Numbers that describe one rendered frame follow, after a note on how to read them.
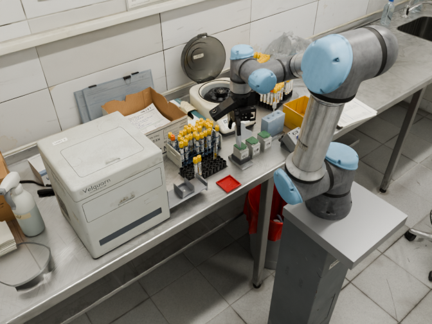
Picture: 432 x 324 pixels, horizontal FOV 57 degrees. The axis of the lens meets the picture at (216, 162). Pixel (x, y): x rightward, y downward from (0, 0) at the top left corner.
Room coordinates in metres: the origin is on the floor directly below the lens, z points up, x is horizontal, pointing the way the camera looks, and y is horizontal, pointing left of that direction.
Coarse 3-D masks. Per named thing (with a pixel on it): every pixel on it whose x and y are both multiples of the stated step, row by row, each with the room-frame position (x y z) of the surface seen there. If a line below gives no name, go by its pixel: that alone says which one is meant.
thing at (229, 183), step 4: (228, 176) 1.12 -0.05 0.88; (220, 180) 1.09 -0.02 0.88; (224, 180) 1.10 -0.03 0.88; (228, 180) 1.10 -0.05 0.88; (232, 180) 1.10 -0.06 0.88; (236, 180) 1.09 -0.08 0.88; (220, 184) 1.07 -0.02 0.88; (224, 184) 1.07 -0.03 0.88; (228, 184) 1.07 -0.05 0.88; (232, 184) 1.07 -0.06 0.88; (236, 184) 1.07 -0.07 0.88; (240, 184) 1.07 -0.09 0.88; (224, 188) 1.05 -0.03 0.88; (228, 188) 1.05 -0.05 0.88; (232, 188) 1.05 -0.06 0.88; (228, 192) 1.03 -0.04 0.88
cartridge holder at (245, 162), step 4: (228, 156) 1.22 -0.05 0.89; (232, 156) 1.21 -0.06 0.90; (248, 156) 1.20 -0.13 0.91; (232, 160) 1.21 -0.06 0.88; (236, 160) 1.19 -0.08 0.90; (240, 160) 1.17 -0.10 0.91; (244, 160) 1.18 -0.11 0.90; (248, 160) 1.20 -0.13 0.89; (236, 164) 1.19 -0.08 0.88; (240, 164) 1.17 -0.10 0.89; (244, 164) 1.18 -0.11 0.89; (248, 164) 1.18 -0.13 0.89; (252, 164) 1.19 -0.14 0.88; (244, 168) 1.16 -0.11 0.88
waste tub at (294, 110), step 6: (306, 96) 1.53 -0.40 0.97; (288, 102) 1.49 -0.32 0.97; (294, 102) 1.51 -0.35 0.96; (300, 102) 1.53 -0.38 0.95; (306, 102) 1.53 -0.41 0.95; (288, 108) 1.44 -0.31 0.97; (294, 108) 1.51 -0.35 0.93; (300, 108) 1.53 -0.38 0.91; (288, 114) 1.44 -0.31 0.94; (294, 114) 1.41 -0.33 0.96; (300, 114) 1.39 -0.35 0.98; (288, 120) 1.44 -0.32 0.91; (294, 120) 1.41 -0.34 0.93; (300, 120) 1.38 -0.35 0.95; (288, 126) 1.43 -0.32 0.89; (294, 126) 1.40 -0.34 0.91; (300, 126) 1.38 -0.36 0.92
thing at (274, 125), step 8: (272, 112) 1.41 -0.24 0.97; (280, 112) 1.41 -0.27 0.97; (264, 120) 1.35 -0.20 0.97; (272, 120) 1.35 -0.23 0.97; (280, 120) 1.38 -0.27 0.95; (264, 128) 1.35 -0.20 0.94; (272, 128) 1.35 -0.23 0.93; (280, 128) 1.39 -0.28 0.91; (272, 136) 1.36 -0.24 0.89; (280, 136) 1.37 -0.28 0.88
